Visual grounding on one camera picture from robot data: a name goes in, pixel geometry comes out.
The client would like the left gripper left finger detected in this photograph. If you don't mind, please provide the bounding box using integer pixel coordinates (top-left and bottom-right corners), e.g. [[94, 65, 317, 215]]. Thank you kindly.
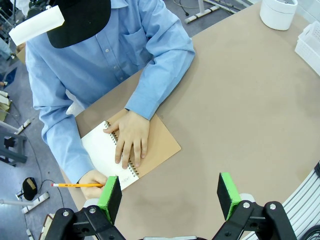
[[44, 175, 126, 240]]

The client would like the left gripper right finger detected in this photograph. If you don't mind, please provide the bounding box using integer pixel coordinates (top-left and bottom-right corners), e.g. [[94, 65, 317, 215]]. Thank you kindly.
[[211, 171, 298, 240]]

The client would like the yellow pencil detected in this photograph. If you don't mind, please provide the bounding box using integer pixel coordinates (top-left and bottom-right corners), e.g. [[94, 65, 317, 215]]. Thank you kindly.
[[51, 182, 105, 189]]

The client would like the spiral notebook kraft cover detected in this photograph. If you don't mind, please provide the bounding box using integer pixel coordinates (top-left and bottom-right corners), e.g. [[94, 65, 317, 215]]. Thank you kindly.
[[81, 107, 182, 191]]

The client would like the person's left forearm blue sleeve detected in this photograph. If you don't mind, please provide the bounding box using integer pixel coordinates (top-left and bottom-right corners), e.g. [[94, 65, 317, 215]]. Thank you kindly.
[[124, 53, 196, 121]]

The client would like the person's right forearm blue sleeve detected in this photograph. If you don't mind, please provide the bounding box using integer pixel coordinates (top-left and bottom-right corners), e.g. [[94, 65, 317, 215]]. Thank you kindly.
[[33, 94, 96, 185]]

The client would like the person's right hand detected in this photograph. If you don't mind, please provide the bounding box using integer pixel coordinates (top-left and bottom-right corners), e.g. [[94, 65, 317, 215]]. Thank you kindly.
[[78, 169, 109, 201]]

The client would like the person's left hand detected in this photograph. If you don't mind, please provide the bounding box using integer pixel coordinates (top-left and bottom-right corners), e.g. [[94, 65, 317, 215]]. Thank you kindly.
[[103, 109, 151, 170]]

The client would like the white desk leg foot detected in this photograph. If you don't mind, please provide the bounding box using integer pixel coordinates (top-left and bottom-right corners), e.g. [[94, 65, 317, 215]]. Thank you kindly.
[[184, 0, 221, 25], [14, 118, 32, 136], [21, 191, 50, 215]]

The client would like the black round floor object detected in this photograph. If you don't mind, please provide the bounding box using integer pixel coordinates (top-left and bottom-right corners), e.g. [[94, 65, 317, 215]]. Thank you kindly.
[[21, 176, 38, 201]]

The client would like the grey step stool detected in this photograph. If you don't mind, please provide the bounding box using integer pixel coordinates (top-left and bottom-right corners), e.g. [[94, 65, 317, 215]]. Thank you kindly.
[[0, 122, 28, 168]]

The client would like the person torso blue shirt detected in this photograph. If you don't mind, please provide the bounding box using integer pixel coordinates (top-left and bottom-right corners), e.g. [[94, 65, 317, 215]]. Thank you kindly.
[[24, 0, 196, 118]]

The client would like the white perforated plastic basket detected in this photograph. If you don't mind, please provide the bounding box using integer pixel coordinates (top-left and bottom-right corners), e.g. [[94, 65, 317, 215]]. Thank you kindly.
[[294, 21, 320, 77]]

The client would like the black baseball cap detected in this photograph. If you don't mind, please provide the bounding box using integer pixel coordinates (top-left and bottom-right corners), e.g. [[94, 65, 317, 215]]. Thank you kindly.
[[46, 0, 112, 50]]

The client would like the white round lidded bin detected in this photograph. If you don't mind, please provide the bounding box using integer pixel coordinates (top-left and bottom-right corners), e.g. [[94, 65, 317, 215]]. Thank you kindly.
[[259, 0, 299, 31]]

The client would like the white rectangular block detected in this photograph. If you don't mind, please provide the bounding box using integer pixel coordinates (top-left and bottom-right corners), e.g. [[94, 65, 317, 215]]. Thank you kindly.
[[8, 4, 65, 47]]

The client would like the grey ribbed aluminium rail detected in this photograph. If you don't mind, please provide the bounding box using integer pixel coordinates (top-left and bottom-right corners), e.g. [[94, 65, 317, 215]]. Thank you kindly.
[[238, 159, 320, 240]]

